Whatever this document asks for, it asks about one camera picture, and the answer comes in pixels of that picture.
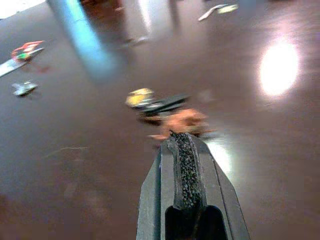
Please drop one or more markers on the small silver key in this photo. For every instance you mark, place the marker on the small silver key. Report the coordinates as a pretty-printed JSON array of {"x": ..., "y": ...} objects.
[{"x": 23, "y": 88}]

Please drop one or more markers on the small white-screen device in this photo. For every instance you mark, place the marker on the small white-screen device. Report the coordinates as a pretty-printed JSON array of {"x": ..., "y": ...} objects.
[{"x": 208, "y": 13}]

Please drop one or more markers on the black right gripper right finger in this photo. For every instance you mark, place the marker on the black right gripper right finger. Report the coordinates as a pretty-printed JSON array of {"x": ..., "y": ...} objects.
[{"x": 217, "y": 190}]

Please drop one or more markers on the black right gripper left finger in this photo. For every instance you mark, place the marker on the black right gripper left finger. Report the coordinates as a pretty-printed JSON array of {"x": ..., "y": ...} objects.
[{"x": 152, "y": 190}]

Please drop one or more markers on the clear badge holder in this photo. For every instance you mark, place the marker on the clear badge holder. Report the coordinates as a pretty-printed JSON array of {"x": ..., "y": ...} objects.
[{"x": 10, "y": 67}]

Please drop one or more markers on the brown wooden table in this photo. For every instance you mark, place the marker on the brown wooden table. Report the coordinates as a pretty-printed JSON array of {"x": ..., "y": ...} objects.
[{"x": 75, "y": 150}]

